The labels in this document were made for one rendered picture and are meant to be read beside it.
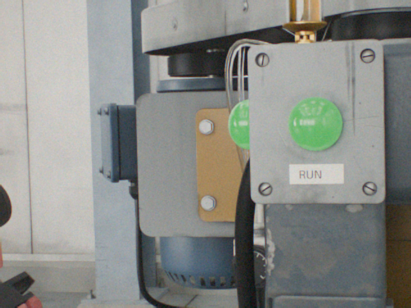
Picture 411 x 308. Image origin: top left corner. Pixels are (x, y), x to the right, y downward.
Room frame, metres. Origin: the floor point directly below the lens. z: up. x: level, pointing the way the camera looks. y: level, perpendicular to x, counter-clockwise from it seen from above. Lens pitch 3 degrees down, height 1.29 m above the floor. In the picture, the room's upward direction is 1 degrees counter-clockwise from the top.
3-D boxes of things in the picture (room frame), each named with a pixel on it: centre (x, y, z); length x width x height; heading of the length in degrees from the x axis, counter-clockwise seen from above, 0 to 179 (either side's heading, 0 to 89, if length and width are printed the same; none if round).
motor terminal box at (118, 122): (1.00, 0.09, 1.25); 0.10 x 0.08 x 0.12; 13
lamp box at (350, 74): (0.48, -0.06, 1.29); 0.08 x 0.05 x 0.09; 78
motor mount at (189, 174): (0.93, -0.06, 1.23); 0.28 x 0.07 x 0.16; 78
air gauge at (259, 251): (0.72, -0.03, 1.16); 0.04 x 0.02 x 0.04; 78
